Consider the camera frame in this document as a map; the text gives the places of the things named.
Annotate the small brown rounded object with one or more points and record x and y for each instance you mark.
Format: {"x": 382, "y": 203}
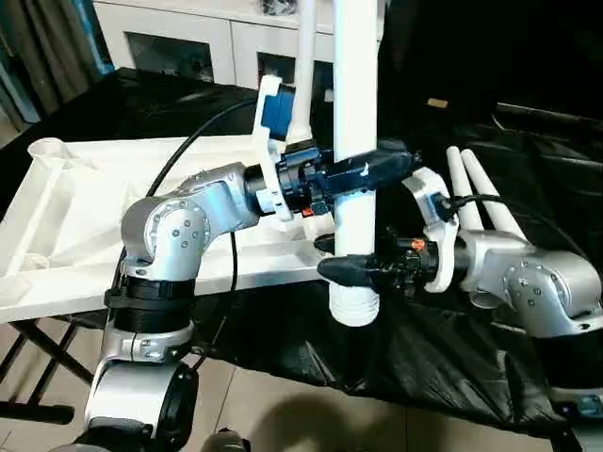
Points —
{"x": 228, "y": 442}

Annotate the black work mat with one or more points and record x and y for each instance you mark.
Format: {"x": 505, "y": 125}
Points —
{"x": 424, "y": 339}

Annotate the grey curtain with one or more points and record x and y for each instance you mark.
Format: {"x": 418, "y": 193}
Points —
{"x": 47, "y": 56}

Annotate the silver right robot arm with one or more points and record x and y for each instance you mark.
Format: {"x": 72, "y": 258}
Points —
{"x": 532, "y": 287}

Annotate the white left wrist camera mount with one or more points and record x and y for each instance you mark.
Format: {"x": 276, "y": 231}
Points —
{"x": 275, "y": 108}

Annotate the white plastic table top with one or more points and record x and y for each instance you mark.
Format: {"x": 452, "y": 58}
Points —
{"x": 94, "y": 212}

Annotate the small tan label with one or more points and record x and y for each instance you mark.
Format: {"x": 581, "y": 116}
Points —
{"x": 437, "y": 103}

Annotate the white glass-door cabinet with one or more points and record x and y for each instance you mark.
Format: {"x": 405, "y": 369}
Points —
{"x": 207, "y": 42}

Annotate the dark metal stand frame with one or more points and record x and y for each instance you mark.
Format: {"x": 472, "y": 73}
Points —
{"x": 42, "y": 362}

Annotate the white plastic table leg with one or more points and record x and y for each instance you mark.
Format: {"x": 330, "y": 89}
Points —
{"x": 305, "y": 70}
{"x": 490, "y": 198}
{"x": 355, "y": 94}
{"x": 464, "y": 188}

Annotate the dark low shelf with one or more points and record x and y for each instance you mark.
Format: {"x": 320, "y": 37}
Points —
{"x": 551, "y": 113}

